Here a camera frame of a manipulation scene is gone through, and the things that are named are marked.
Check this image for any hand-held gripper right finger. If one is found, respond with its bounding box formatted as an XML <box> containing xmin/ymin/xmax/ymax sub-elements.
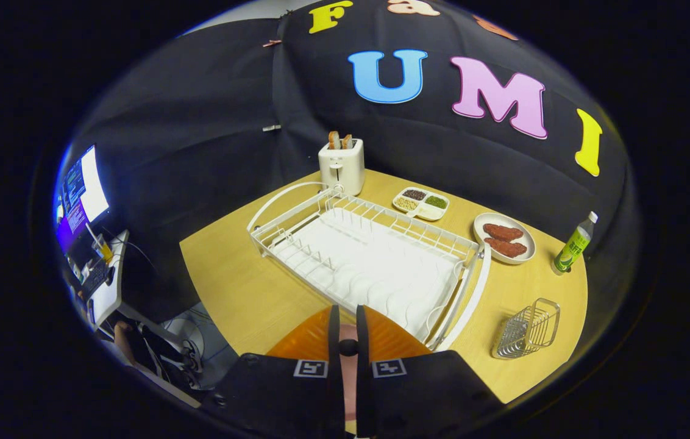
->
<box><xmin>355</xmin><ymin>305</ymin><xmax>504</xmax><ymax>439</ymax></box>

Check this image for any black keyboard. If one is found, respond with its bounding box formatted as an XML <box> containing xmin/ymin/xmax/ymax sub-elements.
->
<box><xmin>80</xmin><ymin>259</ymin><xmax>115</xmax><ymax>299</ymax></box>

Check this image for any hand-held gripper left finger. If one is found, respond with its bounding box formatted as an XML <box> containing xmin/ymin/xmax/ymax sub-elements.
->
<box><xmin>202</xmin><ymin>305</ymin><xmax>346</xmax><ymax>439</ymax></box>

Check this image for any white plate with sausages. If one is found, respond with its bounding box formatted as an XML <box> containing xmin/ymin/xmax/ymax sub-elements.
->
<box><xmin>473</xmin><ymin>212</ymin><xmax>536</xmax><ymax>265</ymax></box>

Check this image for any green label drink bottle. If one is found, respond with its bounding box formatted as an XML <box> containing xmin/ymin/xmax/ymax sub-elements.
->
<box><xmin>552</xmin><ymin>211</ymin><xmax>599</xmax><ymax>275</ymax></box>

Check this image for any white toaster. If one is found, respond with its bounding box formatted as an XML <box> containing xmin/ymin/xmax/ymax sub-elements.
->
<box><xmin>318</xmin><ymin>138</ymin><xmax>366</xmax><ymax>196</ymax></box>

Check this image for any silver wire basket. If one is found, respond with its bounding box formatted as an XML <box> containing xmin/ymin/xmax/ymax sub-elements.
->
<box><xmin>491</xmin><ymin>298</ymin><xmax>561</xmax><ymax>360</ymax></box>

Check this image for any computer monitor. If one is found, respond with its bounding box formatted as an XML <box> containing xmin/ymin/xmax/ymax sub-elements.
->
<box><xmin>54</xmin><ymin>144</ymin><xmax>110</xmax><ymax>254</ymax></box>

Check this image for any black backdrop cloth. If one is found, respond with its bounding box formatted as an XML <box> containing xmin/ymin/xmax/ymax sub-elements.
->
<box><xmin>71</xmin><ymin>0</ymin><xmax>641</xmax><ymax>318</ymax></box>

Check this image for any pink plate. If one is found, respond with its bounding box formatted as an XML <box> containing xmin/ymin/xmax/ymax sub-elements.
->
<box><xmin>340</xmin><ymin>323</ymin><xmax>359</xmax><ymax>421</ymax></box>

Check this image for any brown sausage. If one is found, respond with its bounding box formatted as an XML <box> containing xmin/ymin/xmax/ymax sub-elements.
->
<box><xmin>484</xmin><ymin>237</ymin><xmax>528</xmax><ymax>259</ymax></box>
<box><xmin>483</xmin><ymin>223</ymin><xmax>524</xmax><ymax>242</ymax></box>

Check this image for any white sectioned dish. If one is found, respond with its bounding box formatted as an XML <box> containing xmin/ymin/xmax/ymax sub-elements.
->
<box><xmin>392</xmin><ymin>187</ymin><xmax>450</xmax><ymax>222</ymax></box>

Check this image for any office chair base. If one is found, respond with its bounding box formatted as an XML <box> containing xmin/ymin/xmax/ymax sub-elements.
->
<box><xmin>162</xmin><ymin>317</ymin><xmax>205</xmax><ymax>391</ymax></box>

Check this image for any white side desk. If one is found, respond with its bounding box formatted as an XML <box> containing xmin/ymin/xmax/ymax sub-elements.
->
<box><xmin>86</xmin><ymin>230</ymin><xmax>132</xmax><ymax>330</ymax></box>

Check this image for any white wire dish rack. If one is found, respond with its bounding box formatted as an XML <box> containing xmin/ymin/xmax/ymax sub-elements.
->
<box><xmin>246</xmin><ymin>181</ymin><xmax>493</xmax><ymax>352</ymax></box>

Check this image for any drink cup with straw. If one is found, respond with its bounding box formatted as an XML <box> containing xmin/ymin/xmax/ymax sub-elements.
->
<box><xmin>86</xmin><ymin>223</ymin><xmax>114</xmax><ymax>263</ymax></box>

